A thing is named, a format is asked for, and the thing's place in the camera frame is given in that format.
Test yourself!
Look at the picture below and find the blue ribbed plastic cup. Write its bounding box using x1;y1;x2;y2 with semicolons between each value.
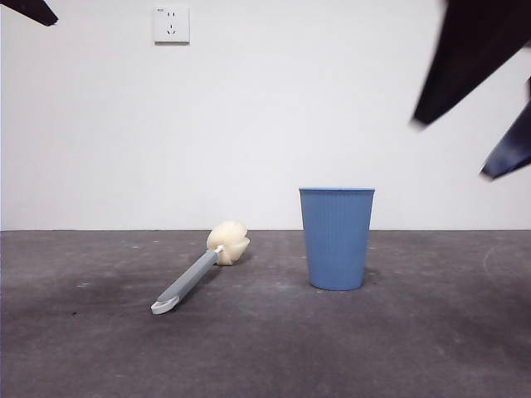
298;186;378;291

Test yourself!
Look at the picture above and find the grey handled sponge cup brush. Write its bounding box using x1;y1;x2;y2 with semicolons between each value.
150;221;251;316

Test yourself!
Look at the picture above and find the white wall socket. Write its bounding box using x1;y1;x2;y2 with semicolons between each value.
153;4;191;46

